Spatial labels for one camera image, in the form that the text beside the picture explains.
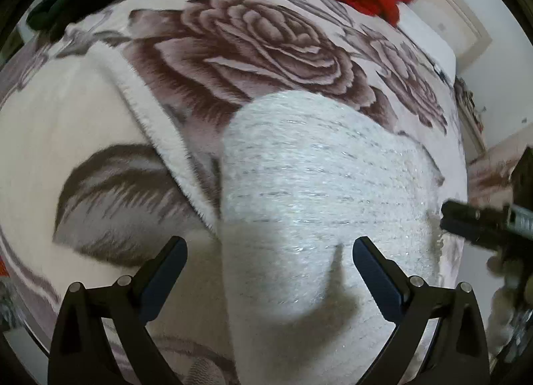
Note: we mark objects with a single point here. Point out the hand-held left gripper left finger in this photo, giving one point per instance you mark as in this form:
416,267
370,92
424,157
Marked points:
160,285

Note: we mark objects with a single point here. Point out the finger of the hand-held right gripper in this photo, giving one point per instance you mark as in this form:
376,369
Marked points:
470,220

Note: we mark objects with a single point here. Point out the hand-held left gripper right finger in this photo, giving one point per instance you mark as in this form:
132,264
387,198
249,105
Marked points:
377,285

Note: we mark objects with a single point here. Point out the white knit cardigan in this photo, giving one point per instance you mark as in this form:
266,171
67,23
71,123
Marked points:
312,185

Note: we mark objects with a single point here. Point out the white nightstand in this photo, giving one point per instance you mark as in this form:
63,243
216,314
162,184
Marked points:
470,114

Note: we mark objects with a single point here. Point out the white pillow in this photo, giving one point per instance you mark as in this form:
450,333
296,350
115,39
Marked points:
433,43

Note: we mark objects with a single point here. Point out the beige bed headboard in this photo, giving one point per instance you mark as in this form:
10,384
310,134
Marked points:
458,6

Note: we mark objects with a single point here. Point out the floral printed blanket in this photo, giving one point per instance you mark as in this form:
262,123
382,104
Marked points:
258,43

